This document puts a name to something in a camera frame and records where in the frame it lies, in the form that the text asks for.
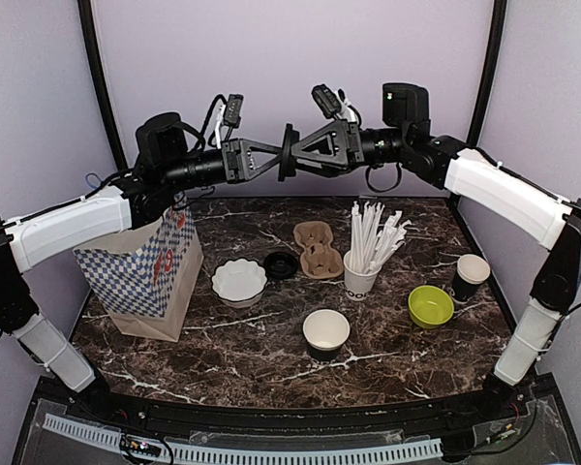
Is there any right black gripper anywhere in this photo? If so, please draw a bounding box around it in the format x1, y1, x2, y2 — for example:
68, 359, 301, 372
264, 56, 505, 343
287, 118, 409, 177

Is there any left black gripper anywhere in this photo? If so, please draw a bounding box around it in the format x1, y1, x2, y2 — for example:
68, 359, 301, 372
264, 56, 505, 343
162, 138, 289, 192

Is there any black paper coffee cup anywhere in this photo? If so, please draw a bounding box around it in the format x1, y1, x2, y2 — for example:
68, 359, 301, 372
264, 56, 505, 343
302, 309, 351, 362

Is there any black coffee cup lid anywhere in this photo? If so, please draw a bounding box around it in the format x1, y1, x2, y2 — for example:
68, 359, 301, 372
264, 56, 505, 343
278, 123, 299, 182

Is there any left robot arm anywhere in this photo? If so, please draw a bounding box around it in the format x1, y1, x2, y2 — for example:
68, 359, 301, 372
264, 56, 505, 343
0, 112, 282, 422

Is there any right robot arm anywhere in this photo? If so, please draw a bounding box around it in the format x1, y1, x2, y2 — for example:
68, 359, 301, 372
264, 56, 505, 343
278, 83, 581, 420

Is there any checkered paper takeout bag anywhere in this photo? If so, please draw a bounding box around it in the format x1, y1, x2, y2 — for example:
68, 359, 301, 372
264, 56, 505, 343
74, 206, 203, 342

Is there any brown cardboard cup carrier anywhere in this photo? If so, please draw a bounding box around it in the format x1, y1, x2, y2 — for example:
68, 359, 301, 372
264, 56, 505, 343
293, 221, 344, 280

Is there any white scalloped bowl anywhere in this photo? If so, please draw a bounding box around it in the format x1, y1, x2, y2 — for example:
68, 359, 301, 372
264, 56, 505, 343
211, 258, 267, 309

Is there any lime green bowl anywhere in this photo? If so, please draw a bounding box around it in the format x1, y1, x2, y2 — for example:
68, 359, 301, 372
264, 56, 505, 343
408, 285, 454, 329

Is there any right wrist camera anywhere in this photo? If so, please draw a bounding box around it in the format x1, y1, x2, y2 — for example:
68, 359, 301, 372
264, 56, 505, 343
311, 83, 359, 123

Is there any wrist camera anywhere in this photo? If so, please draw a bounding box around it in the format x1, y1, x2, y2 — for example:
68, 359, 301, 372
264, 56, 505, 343
209, 94, 244, 148
311, 83, 359, 123

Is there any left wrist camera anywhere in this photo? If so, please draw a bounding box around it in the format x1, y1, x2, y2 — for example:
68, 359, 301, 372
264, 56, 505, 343
209, 94, 244, 148

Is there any black right frame post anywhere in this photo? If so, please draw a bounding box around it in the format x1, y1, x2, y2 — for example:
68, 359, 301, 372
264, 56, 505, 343
466, 0, 507, 146

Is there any black frame post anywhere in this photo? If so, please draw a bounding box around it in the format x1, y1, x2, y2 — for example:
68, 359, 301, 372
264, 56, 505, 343
76, 0, 128, 170
466, 0, 507, 146

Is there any black left frame post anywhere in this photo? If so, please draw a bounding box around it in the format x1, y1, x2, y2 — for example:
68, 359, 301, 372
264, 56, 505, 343
76, 0, 128, 170

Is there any white slotted cable duct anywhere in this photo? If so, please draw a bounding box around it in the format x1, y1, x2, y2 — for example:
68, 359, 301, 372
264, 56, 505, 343
42, 414, 443, 464

